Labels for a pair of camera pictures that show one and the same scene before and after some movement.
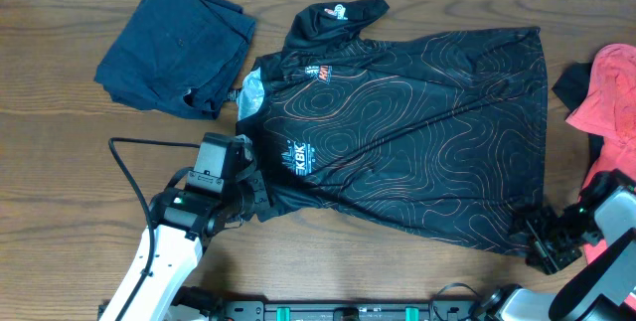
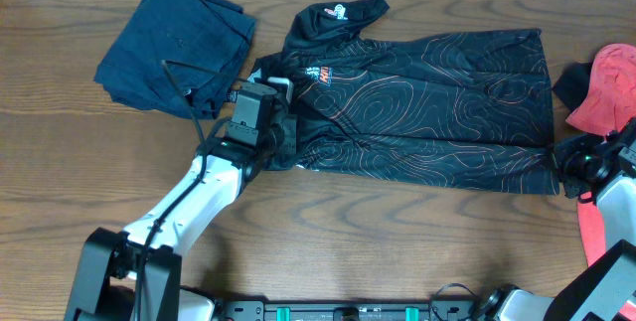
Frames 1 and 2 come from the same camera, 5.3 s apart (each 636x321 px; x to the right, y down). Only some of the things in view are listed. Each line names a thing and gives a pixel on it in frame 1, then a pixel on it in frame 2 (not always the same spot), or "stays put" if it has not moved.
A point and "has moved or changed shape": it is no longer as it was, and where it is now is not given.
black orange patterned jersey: x=437 y=135 has moved or changed shape
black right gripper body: x=556 y=240 → x=573 y=161
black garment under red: x=570 y=88 stays put
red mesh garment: x=607 y=106 stays put
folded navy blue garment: x=179 y=53 stays put
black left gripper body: x=256 y=197 → x=280 y=141
